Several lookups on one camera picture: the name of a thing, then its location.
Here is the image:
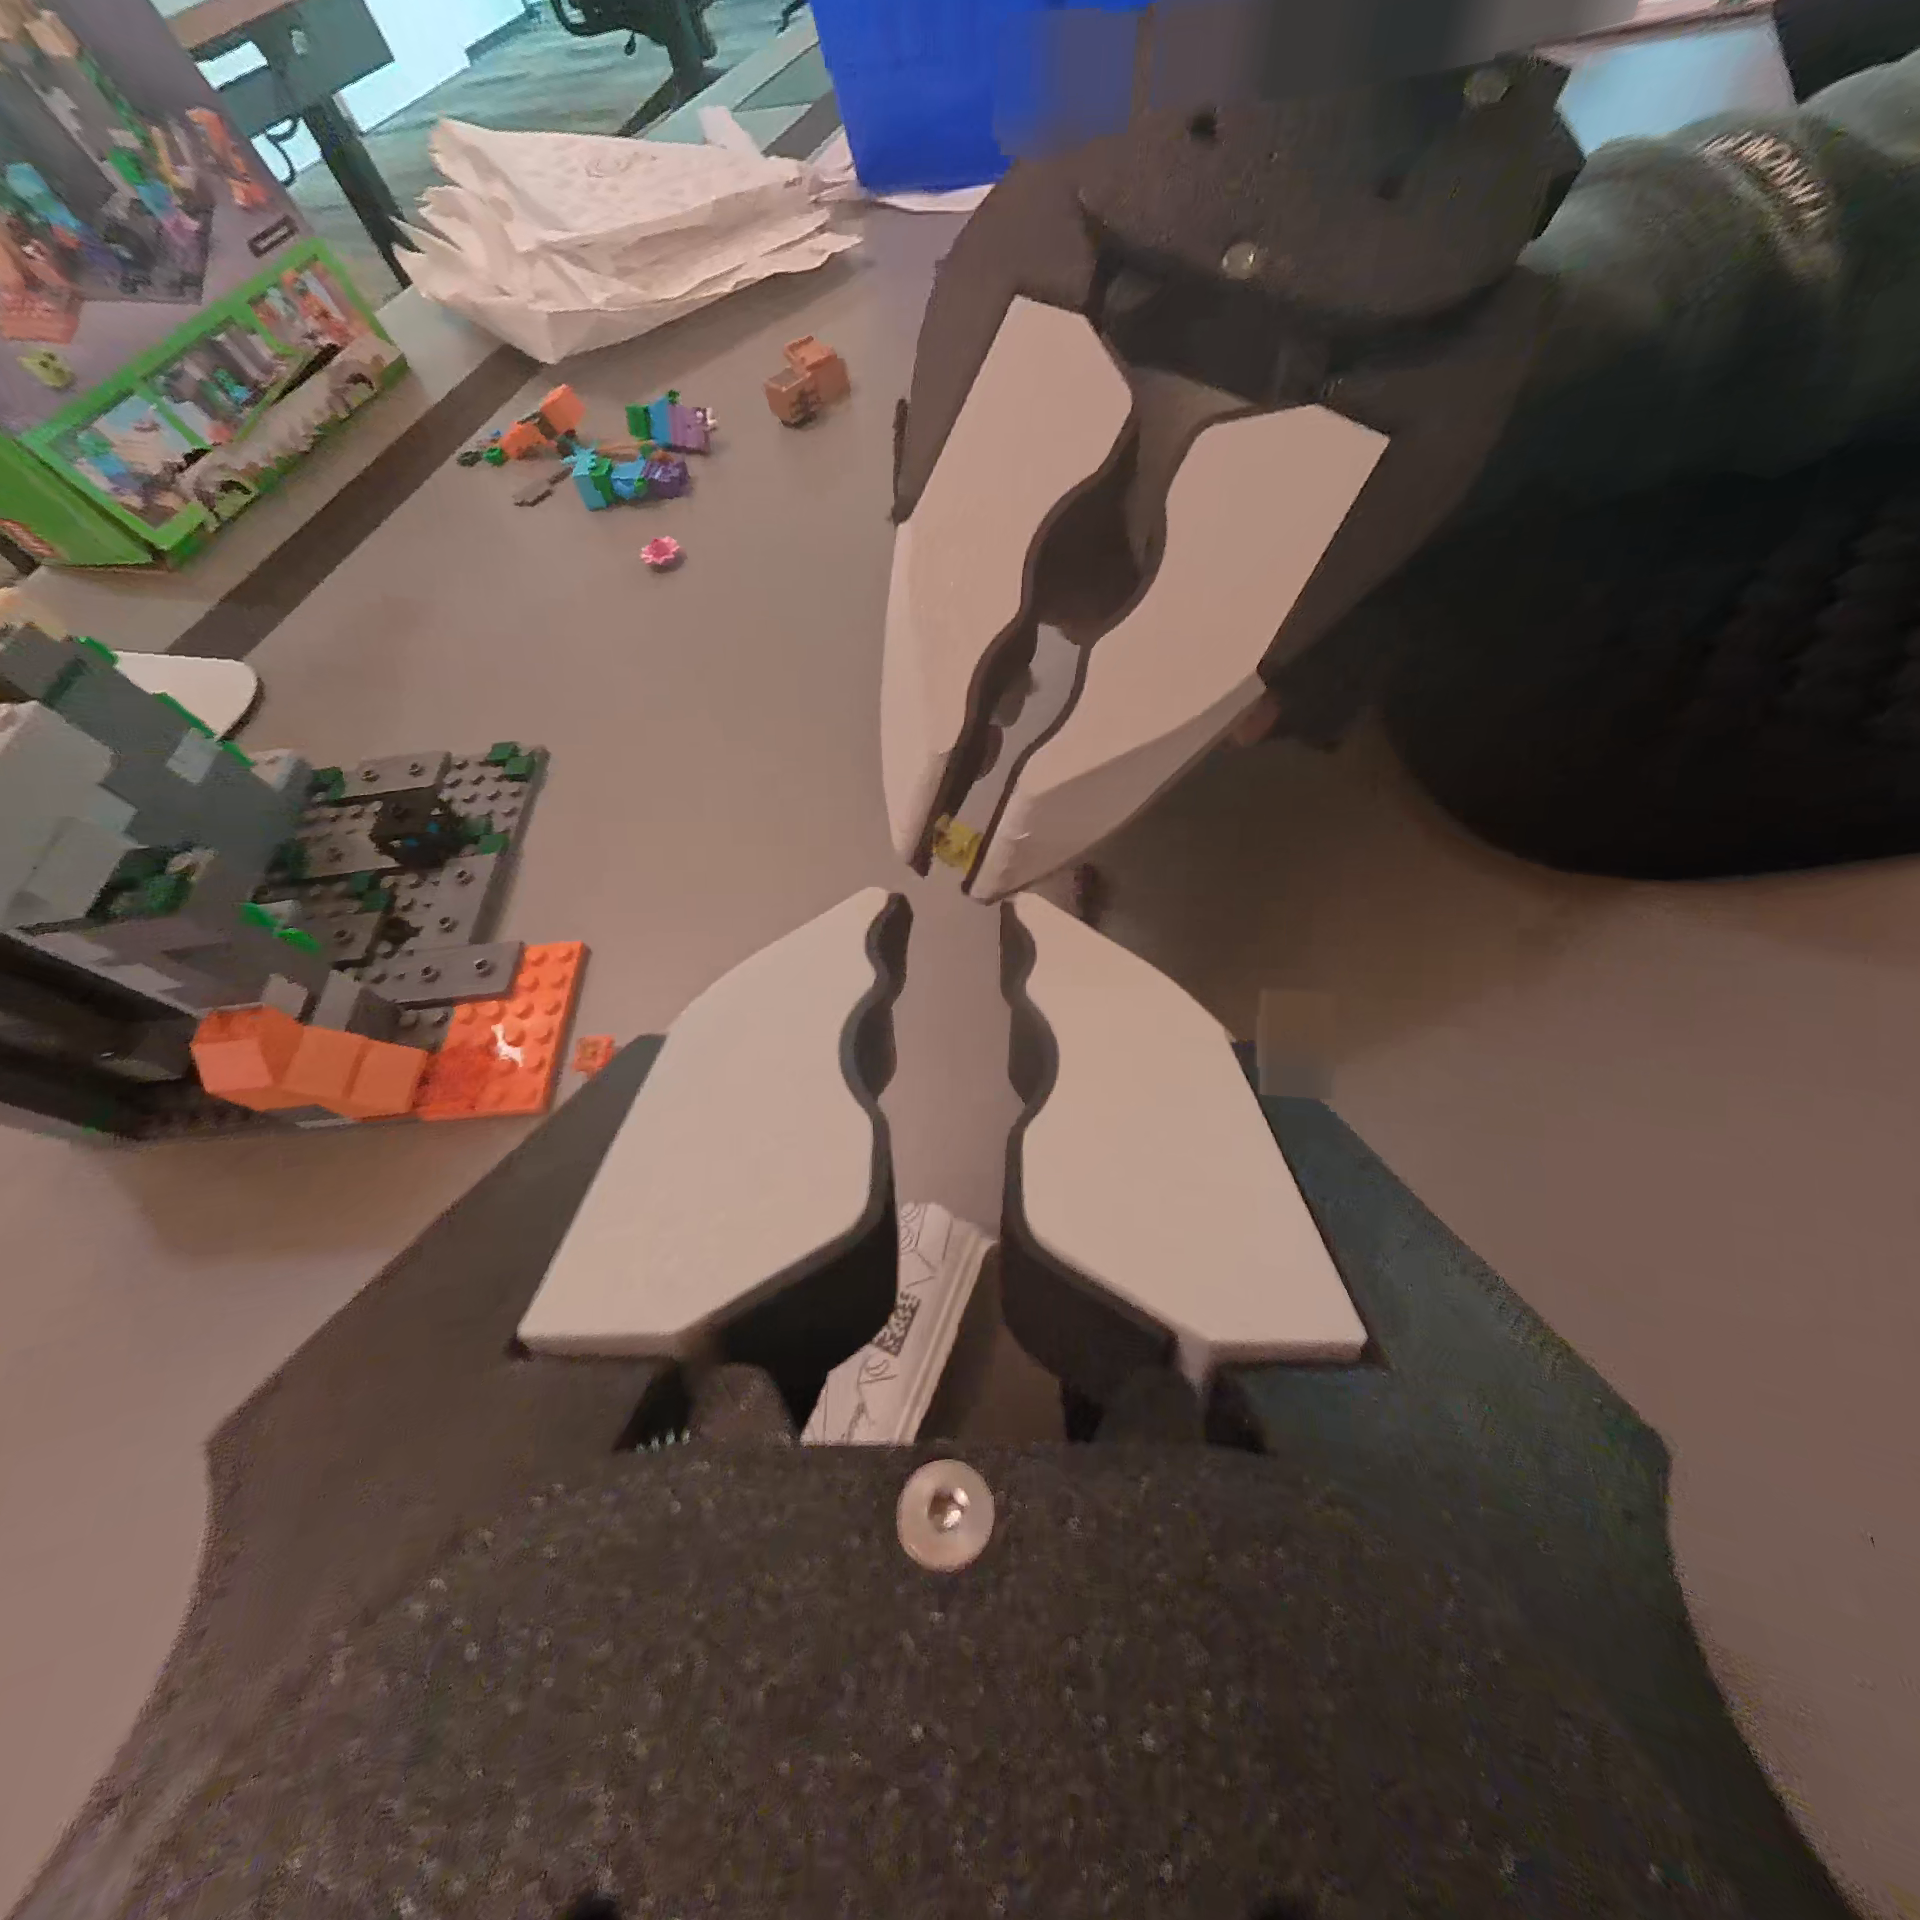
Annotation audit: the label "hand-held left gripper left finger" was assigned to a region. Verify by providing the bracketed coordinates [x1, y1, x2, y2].
[517, 884, 915, 1360]

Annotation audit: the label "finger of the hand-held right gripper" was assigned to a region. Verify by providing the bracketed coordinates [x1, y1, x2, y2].
[961, 403, 1396, 904]
[883, 293, 1142, 875]

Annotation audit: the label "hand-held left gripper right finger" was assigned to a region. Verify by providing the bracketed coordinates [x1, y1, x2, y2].
[996, 891, 1370, 1389]

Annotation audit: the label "small brown brick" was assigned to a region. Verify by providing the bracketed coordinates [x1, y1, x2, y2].
[762, 335, 855, 429]

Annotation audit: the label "small white printed bag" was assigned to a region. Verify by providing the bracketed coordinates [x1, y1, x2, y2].
[803, 1199, 999, 1448]

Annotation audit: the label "person's right forearm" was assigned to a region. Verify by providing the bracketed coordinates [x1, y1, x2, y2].
[1515, 59, 1920, 496]

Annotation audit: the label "grey desk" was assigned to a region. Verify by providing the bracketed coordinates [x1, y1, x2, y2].
[0, 180, 1920, 1920]

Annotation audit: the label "zombie toy figure teal helmet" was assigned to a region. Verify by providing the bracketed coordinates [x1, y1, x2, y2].
[567, 440, 694, 515]

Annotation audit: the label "black quilted cushion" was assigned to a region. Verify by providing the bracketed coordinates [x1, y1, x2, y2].
[1276, 450, 1920, 880]

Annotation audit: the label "blue plastic bin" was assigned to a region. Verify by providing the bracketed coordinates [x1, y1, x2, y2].
[809, 0, 1051, 195]

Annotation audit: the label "orange block toy creature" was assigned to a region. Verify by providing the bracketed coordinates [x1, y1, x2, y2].
[497, 381, 590, 463]

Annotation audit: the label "pile of white paper bags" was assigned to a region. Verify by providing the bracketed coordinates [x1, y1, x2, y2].
[393, 102, 863, 365]

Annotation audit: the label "grey toy brick building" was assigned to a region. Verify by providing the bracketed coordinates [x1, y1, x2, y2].
[0, 626, 590, 1143]

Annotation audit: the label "black office chair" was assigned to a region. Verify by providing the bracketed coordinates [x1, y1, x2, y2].
[546, 0, 722, 136]

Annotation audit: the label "white book stand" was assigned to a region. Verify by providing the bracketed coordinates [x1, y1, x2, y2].
[111, 651, 260, 746]

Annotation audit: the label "wooden table black legs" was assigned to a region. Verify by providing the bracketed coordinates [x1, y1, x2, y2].
[157, 0, 409, 288]

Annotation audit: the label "green toy box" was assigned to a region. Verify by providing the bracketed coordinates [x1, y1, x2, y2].
[0, 0, 409, 570]

